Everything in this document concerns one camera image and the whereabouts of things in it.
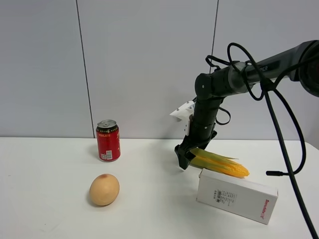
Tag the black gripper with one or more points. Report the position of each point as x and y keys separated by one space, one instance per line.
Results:
x=199 y=135

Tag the yellow corn cob green husk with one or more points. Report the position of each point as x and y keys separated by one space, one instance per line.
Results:
x=218 y=163

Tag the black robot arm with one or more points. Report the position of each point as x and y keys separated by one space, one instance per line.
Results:
x=299 y=64

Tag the red soda can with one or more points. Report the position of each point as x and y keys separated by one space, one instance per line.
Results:
x=108 y=140

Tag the white cardboard box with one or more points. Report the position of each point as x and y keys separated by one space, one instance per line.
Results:
x=238 y=196

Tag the tan mango fruit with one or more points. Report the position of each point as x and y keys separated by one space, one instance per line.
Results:
x=104 y=190

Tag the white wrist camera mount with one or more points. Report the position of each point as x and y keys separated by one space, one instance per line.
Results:
x=184 y=113

